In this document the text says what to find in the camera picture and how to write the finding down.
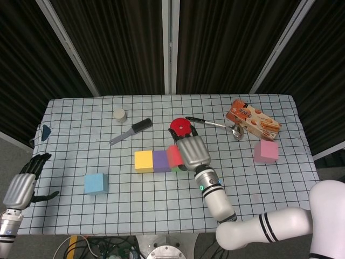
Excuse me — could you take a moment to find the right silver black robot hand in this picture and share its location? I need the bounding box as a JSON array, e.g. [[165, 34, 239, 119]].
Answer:
[[168, 124, 211, 172]]

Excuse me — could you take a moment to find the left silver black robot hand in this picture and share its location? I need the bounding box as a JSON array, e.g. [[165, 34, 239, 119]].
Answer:
[[2, 153, 60, 210]]

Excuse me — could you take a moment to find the red foam cube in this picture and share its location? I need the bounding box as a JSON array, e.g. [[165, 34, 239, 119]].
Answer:
[[166, 145, 185, 168]]

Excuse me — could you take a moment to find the yellow foam cube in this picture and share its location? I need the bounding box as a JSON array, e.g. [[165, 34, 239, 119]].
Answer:
[[134, 150, 155, 174]]

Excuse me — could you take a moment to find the light blue foam cube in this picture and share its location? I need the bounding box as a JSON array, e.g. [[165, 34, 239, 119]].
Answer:
[[84, 172, 109, 195]]

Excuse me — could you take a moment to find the red round plastic lid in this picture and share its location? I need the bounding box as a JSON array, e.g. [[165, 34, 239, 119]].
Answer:
[[170, 118, 192, 137]]

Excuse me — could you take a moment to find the purple foam cube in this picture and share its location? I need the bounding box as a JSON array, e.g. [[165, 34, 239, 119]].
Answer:
[[153, 150, 172, 173]]

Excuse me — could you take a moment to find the grey brush with black bristles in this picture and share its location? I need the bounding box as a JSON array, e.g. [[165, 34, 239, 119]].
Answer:
[[108, 118, 153, 146]]

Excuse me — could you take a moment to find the dark blue cloth clip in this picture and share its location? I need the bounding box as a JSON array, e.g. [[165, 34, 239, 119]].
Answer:
[[40, 125, 52, 141]]

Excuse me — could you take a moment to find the orange biscuit carton box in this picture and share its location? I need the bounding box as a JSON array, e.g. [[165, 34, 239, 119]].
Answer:
[[225, 99, 282, 141]]

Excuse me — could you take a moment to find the pink foam cube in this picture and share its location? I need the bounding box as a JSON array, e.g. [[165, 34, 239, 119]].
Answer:
[[254, 140, 279, 163]]

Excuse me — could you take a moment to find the yellow floor tape strip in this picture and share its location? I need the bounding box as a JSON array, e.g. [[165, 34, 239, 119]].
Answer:
[[68, 235, 78, 254]]

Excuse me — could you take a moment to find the light blue checkered tablecloth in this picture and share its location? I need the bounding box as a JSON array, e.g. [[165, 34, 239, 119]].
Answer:
[[15, 93, 335, 236]]

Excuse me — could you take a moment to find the small white round jar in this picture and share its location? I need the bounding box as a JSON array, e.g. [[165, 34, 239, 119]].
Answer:
[[113, 108, 128, 124]]

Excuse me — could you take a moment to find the dark pleated partition panel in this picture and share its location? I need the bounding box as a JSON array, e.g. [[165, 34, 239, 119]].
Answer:
[[0, 0, 94, 148], [50, 0, 165, 97], [258, 0, 345, 156], [176, 0, 301, 94]]

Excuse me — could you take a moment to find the steel ladle with black handle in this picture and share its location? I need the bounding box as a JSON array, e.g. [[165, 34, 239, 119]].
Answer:
[[185, 116, 245, 141]]

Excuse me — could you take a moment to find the white floor cable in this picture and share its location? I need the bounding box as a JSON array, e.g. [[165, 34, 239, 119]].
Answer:
[[53, 236, 100, 259]]

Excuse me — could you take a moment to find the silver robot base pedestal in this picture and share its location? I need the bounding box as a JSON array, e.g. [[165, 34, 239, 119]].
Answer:
[[134, 234, 200, 259]]

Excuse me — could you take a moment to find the white partition frame post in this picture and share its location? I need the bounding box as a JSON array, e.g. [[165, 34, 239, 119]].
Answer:
[[249, 0, 316, 94], [161, 0, 181, 94], [34, 0, 100, 97]]

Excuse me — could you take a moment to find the black floor cable bundle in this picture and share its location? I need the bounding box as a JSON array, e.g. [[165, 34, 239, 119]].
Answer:
[[64, 235, 141, 259]]

